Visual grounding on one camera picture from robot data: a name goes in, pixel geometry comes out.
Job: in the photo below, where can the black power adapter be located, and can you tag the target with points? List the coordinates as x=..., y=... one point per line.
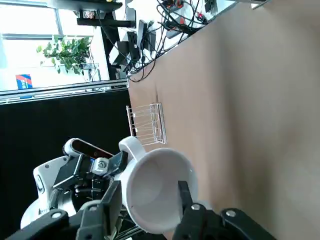
x=132, y=45

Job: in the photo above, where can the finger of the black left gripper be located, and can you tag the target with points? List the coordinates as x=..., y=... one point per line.
x=117, y=162

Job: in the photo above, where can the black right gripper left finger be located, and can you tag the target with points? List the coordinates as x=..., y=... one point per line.
x=95, y=217

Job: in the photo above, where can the aluminium frame bar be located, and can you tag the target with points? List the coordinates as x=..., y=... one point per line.
x=62, y=88

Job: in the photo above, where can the white cup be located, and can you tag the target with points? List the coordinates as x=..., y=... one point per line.
x=155, y=190

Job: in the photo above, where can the green leafy plant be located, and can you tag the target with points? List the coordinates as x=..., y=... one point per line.
x=67, y=52

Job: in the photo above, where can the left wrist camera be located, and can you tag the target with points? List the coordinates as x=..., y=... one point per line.
x=82, y=147

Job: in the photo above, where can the blue and red sign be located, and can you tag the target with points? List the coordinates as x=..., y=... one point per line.
x=23, y=81

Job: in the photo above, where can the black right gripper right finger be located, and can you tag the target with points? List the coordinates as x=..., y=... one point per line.
x=200, y=220

